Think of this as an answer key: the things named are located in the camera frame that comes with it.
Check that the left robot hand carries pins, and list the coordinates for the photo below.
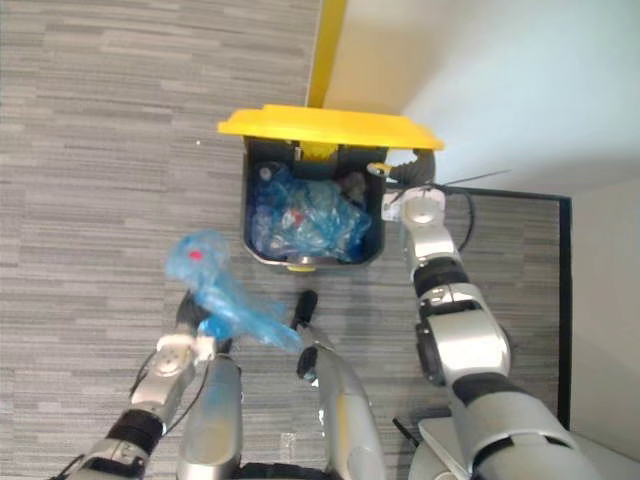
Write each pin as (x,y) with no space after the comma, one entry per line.
(189,312)

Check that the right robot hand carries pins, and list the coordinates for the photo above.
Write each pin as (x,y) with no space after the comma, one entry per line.
(416,169)

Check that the blue plastic rubbish bag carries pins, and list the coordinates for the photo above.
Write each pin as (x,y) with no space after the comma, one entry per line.
(220,295)

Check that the yellow trash can lid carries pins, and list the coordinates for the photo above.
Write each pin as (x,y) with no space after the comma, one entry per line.
(325,125)

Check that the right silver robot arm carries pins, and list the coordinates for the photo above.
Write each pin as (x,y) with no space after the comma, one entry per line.
(460,340)

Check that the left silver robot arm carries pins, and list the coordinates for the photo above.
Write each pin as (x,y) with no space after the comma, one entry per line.
(150,395)

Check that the dark crumpled rubbish piece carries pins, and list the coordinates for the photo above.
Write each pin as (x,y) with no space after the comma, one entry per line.
(352,184)

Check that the blue rubbish bags pile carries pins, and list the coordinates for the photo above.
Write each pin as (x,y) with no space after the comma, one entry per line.
(310,220)

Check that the yellow trash can pedal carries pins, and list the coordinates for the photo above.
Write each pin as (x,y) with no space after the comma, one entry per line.
(302,267)

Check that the dark grey large trash can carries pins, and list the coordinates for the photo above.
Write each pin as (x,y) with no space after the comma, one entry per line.
(247,200)

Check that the right dark robot foot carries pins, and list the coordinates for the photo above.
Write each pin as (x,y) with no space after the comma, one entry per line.
(307,306)

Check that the clear bottle with white cap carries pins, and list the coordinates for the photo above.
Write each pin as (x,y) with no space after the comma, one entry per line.
(267,173)

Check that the silver robot torso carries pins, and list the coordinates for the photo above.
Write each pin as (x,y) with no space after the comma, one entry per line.
(440,450)

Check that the yellow vertical wall strip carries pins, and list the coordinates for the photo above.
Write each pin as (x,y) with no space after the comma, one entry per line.
(327,55)

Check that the black partition frame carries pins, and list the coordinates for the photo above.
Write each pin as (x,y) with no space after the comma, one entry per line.
(566,300)

